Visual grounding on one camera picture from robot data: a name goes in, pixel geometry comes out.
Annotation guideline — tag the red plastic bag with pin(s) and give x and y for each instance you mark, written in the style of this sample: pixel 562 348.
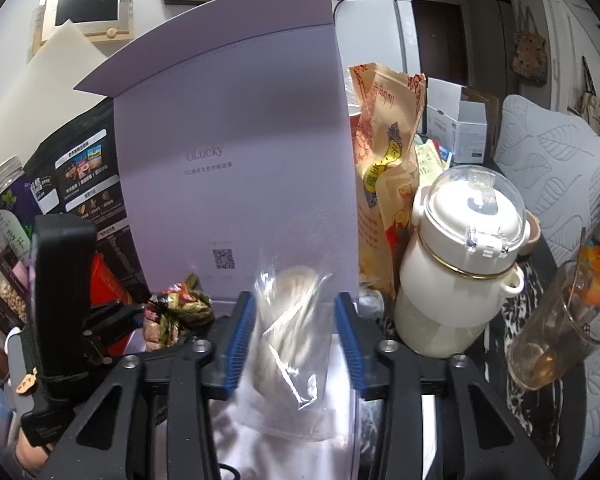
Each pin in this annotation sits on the red plastic bag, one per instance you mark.
pixel 105 285

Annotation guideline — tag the colourful candy bundle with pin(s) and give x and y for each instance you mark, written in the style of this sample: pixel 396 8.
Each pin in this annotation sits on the colourful candy bundle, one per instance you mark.
pixel 177 312

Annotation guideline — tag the hanging tote bag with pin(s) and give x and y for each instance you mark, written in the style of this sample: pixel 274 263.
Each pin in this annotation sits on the hanging tote bag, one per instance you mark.
pixel 530 57

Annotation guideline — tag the orange yellow snack pouch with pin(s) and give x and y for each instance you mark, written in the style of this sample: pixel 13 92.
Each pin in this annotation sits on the orange yellow snack pouch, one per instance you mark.
pixel 387 170

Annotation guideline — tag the wall intercom panel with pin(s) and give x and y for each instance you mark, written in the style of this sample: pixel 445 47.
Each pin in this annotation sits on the wall intercom panel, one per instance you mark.
pixel 85 12

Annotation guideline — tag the white foam board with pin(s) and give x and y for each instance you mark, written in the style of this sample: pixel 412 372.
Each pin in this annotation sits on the white foam board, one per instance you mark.
pixel 45 95

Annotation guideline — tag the white refrigerator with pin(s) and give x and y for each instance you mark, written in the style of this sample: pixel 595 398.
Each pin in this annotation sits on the white refrigerator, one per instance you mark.
pixel 375 35

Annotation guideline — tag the lavender gift box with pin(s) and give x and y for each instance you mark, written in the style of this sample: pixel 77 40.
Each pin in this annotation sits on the lavender gift box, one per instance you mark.
pixel 240 125

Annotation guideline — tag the grey leaf-pattern sofa cushion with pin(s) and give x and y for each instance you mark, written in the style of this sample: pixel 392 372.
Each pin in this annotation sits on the grey leaf-pattern sofa cushion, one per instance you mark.
pixel 555 160

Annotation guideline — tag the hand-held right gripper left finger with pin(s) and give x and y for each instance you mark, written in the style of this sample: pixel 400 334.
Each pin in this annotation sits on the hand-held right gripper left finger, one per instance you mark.
pixel 237 345

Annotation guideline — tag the orange packet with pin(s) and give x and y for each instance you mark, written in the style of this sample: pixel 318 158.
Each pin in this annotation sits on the orange packet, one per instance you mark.
pixel 597 277

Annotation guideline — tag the white cardboard box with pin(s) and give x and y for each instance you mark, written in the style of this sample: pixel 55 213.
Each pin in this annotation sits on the white cardboard box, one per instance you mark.
pixel 460 115

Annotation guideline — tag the black printed food bag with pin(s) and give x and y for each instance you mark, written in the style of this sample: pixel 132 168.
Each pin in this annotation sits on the black printed food bag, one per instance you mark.
pixel 82 185

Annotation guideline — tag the cream lidded cup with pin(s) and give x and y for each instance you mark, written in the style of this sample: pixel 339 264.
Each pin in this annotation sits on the cream lidded cup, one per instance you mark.
pixel 455 270

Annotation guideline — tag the clear plastic nut jar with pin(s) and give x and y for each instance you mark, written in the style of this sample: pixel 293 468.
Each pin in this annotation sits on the clear plastic nut jar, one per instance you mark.
pixel 2 250

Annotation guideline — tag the glass cup with spoon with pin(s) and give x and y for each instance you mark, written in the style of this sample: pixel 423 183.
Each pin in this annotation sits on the glass cup with spoon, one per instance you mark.
pixel 555 330

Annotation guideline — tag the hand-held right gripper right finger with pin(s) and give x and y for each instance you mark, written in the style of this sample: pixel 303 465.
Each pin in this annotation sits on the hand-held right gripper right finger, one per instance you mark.
pixel 352 347

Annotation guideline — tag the pink bowl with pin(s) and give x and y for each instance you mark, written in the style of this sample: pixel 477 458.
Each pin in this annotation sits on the pink bowl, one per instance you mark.
pixel 532 235

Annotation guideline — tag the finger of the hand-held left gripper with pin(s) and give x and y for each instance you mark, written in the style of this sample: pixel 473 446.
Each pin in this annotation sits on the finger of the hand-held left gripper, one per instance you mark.
pixel 112 320

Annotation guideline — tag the black white patterned cloth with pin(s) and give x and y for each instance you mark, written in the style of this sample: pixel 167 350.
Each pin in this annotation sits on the black white patterned cloth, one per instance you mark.
pixel 525 380

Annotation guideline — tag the clear bag with white coil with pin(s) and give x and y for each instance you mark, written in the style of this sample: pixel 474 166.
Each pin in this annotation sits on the clear bag with white coil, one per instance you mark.
pixel 292 330

